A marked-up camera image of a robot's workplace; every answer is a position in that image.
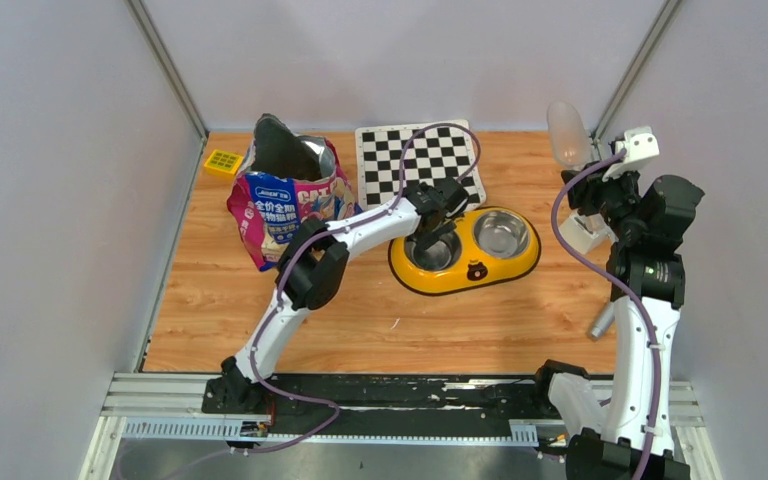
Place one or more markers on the pink pet food bag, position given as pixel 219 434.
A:
pixel 286 178

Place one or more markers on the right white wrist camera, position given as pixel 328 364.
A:
pixel 641 148

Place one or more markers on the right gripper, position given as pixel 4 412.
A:
pixel 584 186

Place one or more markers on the black white chessboard mat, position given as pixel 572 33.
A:
pixel 441 153

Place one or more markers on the yellow double pet bowl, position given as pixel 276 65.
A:
pixel 489 246

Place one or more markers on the silver microphone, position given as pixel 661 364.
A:
pixel 602 322

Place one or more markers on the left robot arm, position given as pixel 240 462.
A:
pixel 311 270

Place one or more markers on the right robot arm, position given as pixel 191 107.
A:
pixel 630 436

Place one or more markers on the clear plastic scoop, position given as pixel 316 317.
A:
pixel 570 141

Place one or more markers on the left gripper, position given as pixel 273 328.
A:
pixel 434 235

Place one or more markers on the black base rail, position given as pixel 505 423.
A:
pixel 390 409

